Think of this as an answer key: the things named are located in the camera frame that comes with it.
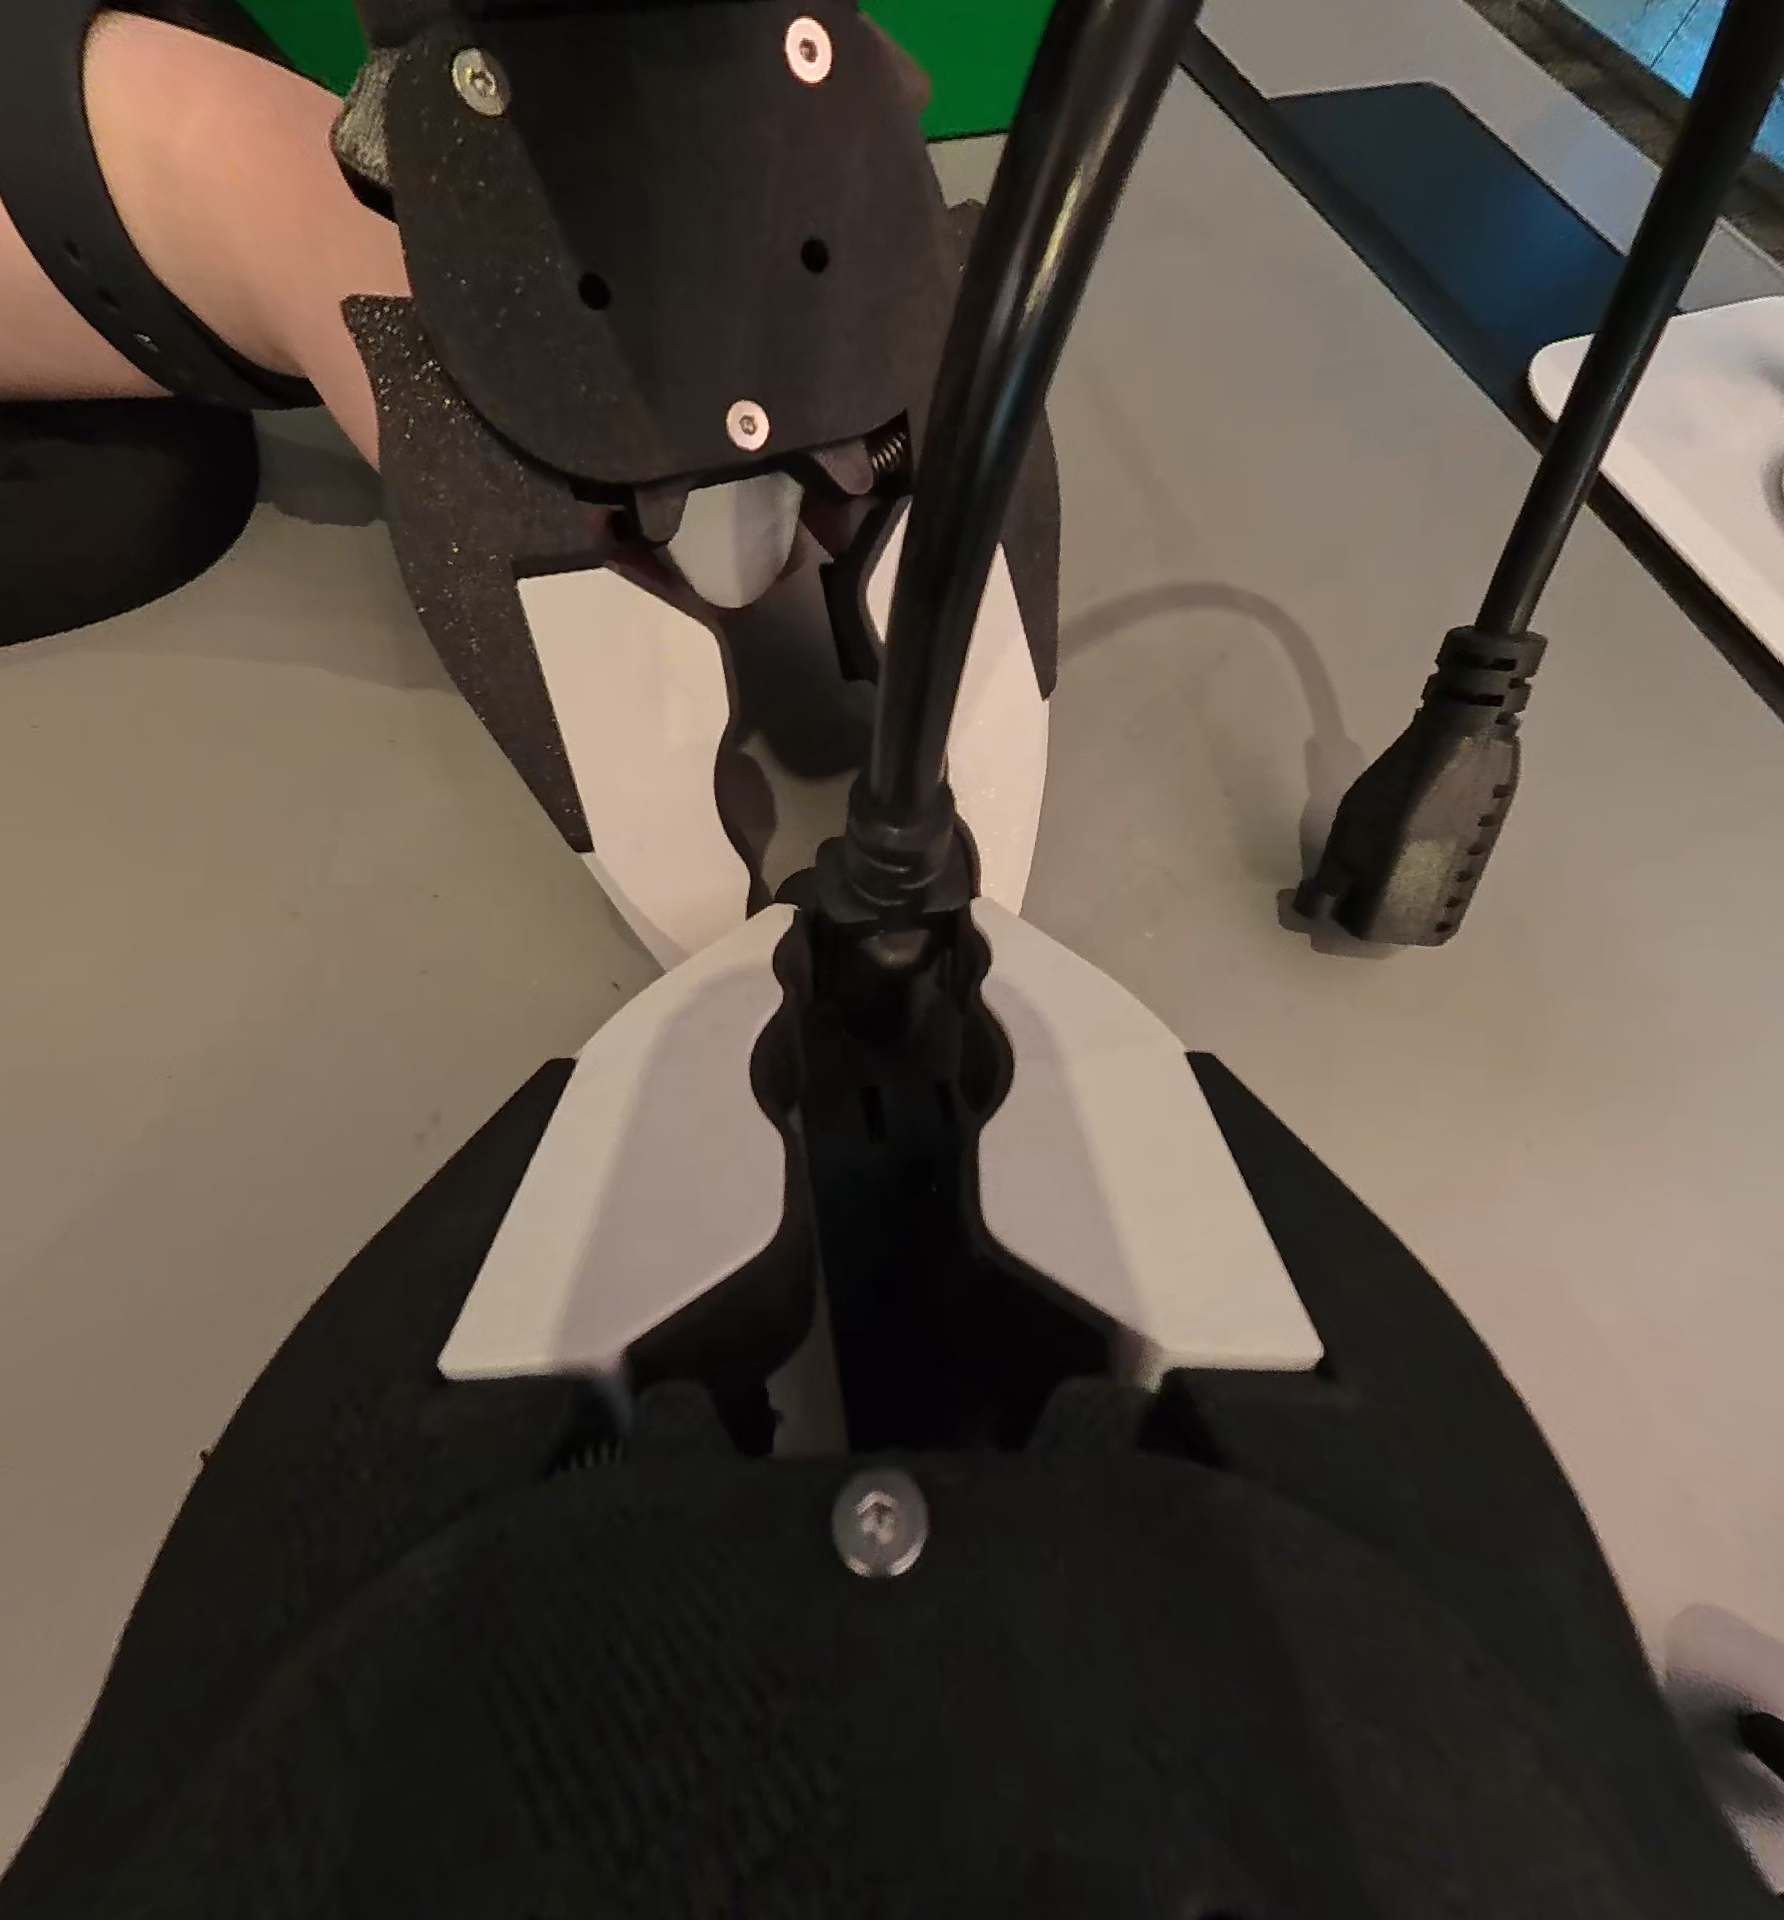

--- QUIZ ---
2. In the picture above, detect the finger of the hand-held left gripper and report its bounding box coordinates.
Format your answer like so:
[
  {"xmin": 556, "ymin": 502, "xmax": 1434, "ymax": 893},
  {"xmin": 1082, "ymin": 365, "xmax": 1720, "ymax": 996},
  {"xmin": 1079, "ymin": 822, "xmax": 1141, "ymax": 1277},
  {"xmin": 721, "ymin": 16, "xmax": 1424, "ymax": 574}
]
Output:
[
  {"xmin": 521, "ymin": 559, "xmax": 773, "ymax": 973},
  {"xmin": 855, "ymin": 502, "xmax": 1058, "ymax": 914}
]

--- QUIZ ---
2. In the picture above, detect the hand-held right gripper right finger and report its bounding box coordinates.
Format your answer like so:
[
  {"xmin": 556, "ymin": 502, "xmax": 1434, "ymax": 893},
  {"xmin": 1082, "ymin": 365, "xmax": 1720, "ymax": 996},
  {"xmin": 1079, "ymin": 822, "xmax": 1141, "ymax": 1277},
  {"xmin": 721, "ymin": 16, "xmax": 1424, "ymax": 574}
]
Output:
[{"xmin": 950, "ymin": 897, "xmax": 1329, "ymax": 1392}]

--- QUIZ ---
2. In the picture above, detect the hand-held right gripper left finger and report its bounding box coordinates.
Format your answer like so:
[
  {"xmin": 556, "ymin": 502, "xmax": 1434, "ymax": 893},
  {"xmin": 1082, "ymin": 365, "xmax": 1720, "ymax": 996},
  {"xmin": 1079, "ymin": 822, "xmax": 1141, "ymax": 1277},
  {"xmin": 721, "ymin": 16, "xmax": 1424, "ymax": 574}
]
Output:
[{"xmin": 435, "ymin": 897, "xmax": 810, "ymax": 1420}]

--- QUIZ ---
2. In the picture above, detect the black power strip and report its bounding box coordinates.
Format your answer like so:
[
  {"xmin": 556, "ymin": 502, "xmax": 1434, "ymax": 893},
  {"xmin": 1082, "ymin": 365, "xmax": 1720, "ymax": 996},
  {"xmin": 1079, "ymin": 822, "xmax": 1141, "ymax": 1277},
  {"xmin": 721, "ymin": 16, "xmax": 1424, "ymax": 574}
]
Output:
[{"xmin": 801, "ymin": 962, "xmax": 990, "ymax": 1451}]

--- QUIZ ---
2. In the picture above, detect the black power plug cord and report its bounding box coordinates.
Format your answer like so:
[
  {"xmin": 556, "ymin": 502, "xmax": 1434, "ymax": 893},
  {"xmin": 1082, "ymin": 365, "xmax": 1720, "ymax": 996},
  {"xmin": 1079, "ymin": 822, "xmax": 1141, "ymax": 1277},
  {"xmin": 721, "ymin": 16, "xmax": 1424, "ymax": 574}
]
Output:
[{"xmin": 806, "ymin": 0, "xmax": 1210, "ymax": 1049}]

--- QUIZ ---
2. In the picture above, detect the person's left hand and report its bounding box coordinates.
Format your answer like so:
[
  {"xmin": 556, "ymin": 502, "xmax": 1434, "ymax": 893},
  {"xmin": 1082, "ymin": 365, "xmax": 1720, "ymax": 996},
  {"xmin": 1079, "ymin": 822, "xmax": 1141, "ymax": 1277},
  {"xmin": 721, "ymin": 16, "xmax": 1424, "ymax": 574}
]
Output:
[{"xmin": 84, "ymin": 16, "xmax": 417, "ymax": 473}]

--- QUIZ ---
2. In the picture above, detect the green plastic bin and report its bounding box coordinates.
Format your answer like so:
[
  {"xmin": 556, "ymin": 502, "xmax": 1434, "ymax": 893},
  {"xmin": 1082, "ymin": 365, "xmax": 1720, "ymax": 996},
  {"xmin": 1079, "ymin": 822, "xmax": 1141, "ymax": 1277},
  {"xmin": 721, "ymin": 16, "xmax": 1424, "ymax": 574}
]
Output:
[{"xmin": 232, "ymin": 0, "xmax": 1058, "ymax": 149}]

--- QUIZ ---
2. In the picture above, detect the black wristband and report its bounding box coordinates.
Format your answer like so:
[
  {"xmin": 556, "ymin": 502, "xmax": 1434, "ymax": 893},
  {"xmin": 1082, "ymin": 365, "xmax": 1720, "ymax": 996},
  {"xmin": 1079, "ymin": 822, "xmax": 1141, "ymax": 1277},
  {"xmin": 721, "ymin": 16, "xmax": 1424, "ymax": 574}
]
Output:
[{"xmin": 0, "ymin": 0, "xmax": 326, "ymax": 410}]

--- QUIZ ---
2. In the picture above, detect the black bumpy wrist rest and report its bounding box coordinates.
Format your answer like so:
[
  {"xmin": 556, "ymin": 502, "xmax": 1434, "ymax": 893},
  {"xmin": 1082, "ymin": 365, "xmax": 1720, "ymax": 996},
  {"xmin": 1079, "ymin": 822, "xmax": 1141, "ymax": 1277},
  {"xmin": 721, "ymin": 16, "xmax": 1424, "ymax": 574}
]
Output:
[{"xmin": 0, "ymin": 395, "xmax": 262, "ymax": 664}]

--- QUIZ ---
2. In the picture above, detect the black ridged plug cord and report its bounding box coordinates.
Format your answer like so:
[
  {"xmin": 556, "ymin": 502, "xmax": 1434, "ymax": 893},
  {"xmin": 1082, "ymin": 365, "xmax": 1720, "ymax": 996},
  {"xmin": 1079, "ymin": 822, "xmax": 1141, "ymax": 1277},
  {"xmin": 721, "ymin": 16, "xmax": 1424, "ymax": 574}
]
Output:
[{"xmin": 1289, "ymin": 0, "xmax": 1784, "ymax": 952}]

